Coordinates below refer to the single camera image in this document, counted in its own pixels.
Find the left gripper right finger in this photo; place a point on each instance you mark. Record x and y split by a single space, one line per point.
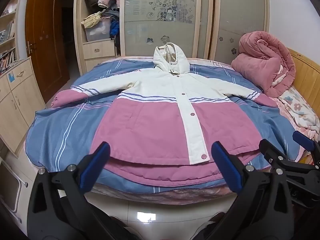
262 208

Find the light wood side cabinet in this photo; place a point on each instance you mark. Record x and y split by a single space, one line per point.
20 100

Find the blue garment in wardrobe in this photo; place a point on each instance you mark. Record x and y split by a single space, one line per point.
114 28

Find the beige cloth bag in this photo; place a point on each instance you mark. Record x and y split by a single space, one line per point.
93 19

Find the brown wooden door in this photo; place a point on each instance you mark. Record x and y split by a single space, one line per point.
44 39

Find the rolled pink quilt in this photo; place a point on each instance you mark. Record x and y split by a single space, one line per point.
266 62

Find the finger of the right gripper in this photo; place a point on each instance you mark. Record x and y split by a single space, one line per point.
275 158
303 141

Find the wooden bed headboard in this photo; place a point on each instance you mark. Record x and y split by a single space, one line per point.
307 80

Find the beige sliding door wardrobe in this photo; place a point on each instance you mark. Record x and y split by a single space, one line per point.
204 29

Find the clear plastic storage box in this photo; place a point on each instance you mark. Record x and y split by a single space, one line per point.
100 31

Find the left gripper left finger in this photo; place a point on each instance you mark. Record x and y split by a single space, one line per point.
58 208

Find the wall bookshelf with books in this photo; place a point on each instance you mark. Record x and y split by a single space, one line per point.
9 51

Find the pink white hooded jacket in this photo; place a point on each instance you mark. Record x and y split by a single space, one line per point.
162 125

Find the floral white blanket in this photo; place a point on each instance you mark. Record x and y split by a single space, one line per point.
303 115

